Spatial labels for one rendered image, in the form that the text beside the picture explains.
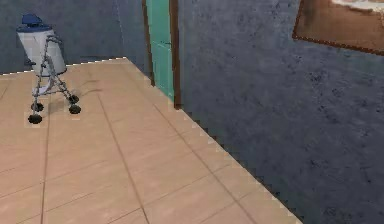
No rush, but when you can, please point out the teal room door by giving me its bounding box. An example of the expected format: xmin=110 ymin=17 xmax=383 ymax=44
xmin=141 ymin=0 xmax=183 ymax=110

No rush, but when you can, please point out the white bin with blue lid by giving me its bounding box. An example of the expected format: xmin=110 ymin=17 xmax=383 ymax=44
xmin=15 ymin=13 xmax=68 ymax=76

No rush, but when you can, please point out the grey wheeled walker frame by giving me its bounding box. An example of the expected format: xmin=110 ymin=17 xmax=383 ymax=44
xmin=27 ymin=34 xmax=82 ymax=125

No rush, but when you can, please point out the brown framed wall picture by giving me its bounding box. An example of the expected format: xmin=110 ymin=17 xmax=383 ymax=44
xmin=291 ymin=0 xmax=384 ymax=57

